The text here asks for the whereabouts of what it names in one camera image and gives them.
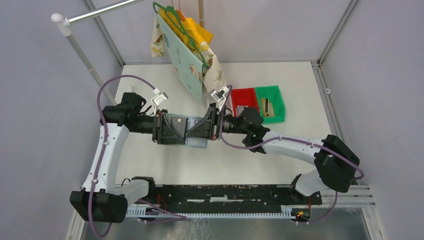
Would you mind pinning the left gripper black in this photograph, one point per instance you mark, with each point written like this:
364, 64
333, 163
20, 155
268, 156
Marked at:
163, 132

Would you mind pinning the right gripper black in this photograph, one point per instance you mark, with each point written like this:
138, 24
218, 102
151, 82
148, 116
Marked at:
208, 128

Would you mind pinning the dark grey card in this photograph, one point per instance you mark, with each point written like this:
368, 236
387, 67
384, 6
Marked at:
179, 125

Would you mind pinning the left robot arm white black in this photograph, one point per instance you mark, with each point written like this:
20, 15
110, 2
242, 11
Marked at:
99, 199

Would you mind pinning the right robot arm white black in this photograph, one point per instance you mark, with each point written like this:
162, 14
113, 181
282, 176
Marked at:
335, 163

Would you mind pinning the white cards in red bin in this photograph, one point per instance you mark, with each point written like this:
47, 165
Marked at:
240, 108

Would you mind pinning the beige cards in green bin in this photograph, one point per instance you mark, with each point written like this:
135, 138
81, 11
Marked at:
267, 108

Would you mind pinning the cream cartoon print garment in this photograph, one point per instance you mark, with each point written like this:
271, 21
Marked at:
212, 78

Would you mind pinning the red plastic bin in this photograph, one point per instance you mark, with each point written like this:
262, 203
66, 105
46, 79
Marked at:
244, 97

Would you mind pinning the mint cartoon print garment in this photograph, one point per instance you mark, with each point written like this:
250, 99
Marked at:
189, 67

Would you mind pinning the green plastic bin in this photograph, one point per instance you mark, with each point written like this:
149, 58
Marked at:
274, 94

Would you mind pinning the yellow garment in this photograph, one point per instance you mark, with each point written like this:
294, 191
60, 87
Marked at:
201, 37

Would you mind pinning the green clothes hanger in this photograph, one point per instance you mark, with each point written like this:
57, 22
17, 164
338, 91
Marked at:
205, 56

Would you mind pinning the metal clothes rack bar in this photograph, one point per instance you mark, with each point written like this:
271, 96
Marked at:
111, 40

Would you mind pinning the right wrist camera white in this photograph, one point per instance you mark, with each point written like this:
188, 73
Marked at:
220, 96

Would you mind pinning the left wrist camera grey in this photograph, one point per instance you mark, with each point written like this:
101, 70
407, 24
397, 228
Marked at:
159, 97

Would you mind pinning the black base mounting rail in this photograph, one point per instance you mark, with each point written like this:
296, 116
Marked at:
228, 199

